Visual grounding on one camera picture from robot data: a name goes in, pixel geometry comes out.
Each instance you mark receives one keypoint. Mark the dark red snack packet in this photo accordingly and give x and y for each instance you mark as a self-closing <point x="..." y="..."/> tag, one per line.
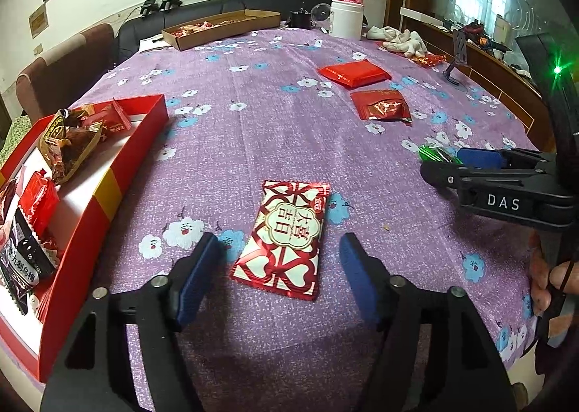
<point x="7" y="204"/>

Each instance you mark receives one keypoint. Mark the flat red snack packet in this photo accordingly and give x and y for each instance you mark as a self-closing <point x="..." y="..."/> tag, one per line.
<point x="355" y="73"/>

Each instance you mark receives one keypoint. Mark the gold brown snack packet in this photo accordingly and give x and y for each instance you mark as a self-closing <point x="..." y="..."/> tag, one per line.
<point x="68" y="145"/>

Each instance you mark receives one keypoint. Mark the red cardboard box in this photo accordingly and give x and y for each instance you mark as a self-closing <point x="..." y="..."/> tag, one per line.
<point x="90" y="222"/>

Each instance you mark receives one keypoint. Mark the white plastic jar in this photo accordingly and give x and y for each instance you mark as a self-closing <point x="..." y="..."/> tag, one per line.
<point x="346" y="20"/>

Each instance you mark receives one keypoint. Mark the green patterned cloth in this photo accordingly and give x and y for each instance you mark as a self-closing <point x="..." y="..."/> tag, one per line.
<point x="11" y="136"/>

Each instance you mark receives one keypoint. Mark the crumpled red wrapper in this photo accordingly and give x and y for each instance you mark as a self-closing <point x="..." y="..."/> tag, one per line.
<point x="427" y="61"/>

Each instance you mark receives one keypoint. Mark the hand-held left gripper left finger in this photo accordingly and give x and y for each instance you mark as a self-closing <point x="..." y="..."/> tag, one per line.
<point x="195" y="280"/>

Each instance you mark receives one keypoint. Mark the shiny red snack packet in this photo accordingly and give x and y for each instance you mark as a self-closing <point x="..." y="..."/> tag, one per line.
<point x="382" y="105"/>

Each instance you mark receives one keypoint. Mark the wall socket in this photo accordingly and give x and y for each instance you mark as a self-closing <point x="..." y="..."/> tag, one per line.
<point x="38" y="49"/>

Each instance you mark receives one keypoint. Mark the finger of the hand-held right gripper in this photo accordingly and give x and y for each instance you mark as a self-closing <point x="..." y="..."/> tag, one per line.
<point x="479" y="158"/>
<point x="445" y="176"/>

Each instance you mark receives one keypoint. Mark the brown cardboard tray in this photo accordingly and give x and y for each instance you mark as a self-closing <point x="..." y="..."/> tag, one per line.
<point x="217" y="34"/>

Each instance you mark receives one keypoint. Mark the small wall plaque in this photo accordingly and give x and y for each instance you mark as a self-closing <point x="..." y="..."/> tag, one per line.
<point x="39" y="20"/>

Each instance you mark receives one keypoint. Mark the person's right hand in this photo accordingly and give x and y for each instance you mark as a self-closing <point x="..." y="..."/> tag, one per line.
<point x="539" y="276"/>

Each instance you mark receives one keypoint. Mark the black phone stand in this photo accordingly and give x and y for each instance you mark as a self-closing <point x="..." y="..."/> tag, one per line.
<point x="459" y="54"/>

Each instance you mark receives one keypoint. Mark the purple floral tablecloth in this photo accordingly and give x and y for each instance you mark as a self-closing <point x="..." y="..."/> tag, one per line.
<point x="271" y="122"/>

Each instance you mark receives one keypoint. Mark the wooden sideboard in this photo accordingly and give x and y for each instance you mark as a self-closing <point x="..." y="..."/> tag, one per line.
<point x="493" y="77"/>

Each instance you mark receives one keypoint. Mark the small red snack packet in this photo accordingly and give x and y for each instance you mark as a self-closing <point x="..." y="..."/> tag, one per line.
<point x="108" y="118"/>

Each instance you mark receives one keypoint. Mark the small desk fan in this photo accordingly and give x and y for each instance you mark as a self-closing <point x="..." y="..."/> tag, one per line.
<point x="323" y="13"/>

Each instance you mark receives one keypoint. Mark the black snack packet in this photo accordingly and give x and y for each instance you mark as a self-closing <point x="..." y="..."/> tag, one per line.
<point x="25" y="258"/>

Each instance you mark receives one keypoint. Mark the red white heart-print packet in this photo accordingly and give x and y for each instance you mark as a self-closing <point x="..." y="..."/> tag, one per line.
<point x="282" y="240"/>

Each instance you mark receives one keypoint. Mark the white cloth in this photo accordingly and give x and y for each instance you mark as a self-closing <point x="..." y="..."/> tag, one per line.
<point x="400" y="41"/>

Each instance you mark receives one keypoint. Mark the brown armchair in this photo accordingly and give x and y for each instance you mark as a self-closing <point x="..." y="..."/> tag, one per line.
<point x="59" y="72"/>

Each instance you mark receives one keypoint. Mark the green snack packet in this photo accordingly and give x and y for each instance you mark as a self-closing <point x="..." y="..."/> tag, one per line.
<point x="436" y="154"/>

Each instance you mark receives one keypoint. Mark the black cup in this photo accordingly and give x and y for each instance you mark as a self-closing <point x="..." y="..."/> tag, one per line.
<point x="301" y="19"/>

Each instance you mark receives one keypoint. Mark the pile of red packets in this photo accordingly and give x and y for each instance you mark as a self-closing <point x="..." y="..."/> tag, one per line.
<point x="199" y="27"/>

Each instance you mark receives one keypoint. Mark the white paper sheet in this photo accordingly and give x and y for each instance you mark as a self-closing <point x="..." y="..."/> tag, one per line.
<point x="151" y="45"/>

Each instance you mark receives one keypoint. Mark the black leather sofa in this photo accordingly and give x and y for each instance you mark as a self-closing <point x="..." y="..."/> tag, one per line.
<point x="135" y="27"/>

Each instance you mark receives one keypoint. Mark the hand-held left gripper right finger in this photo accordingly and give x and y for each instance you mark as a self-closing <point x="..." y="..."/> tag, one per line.
<point x="359" y="276"/>

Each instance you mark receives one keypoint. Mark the black device on sofa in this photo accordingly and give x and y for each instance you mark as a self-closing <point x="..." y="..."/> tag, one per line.
<point x="171" y="2"/>
<point x="148" y="8"/>

